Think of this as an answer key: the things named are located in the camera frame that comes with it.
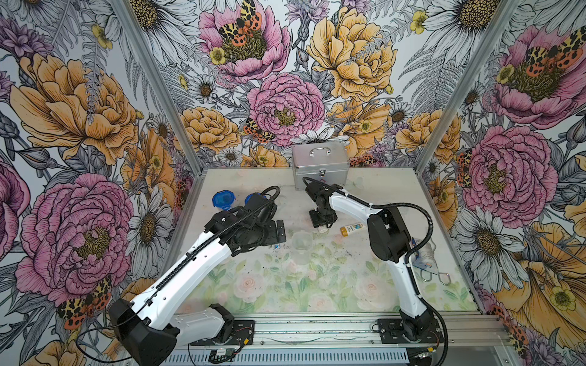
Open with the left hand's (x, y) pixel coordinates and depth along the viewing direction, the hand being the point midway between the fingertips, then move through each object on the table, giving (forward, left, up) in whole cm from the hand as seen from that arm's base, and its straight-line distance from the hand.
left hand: (269, 243), depth 73 cm
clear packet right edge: (+1, -57, -16) cm, 59 cm away
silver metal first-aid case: (+44, -24, -6) cm, 51 cm away
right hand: (+17, -19, -19) cm, 32 cm away
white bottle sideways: (+15, -29, -17) cm, 37 cm away
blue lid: (+24, +21, -7) cm, 33 cm away
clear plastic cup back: (+9, -11, -20) cm, 24 cm away
